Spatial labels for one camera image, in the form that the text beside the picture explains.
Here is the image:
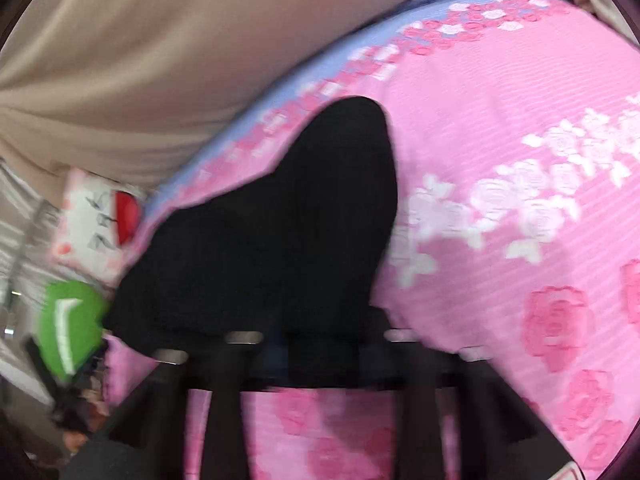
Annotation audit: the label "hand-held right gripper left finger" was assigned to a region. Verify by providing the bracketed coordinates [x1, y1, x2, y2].
[65, 330, 293, 480]

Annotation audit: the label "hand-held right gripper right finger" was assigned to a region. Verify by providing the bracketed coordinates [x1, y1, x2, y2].
[357, 327, 576, 480]

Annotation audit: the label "pink floral blanket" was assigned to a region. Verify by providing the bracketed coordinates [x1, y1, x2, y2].
[102, 0, 640, 480]

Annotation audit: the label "white cartoon face pillow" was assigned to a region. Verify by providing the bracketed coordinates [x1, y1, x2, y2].
[52, 169, 148, 286]

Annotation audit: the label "black pants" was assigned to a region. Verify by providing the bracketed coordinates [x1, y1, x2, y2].
[102, 96, 401, 391]

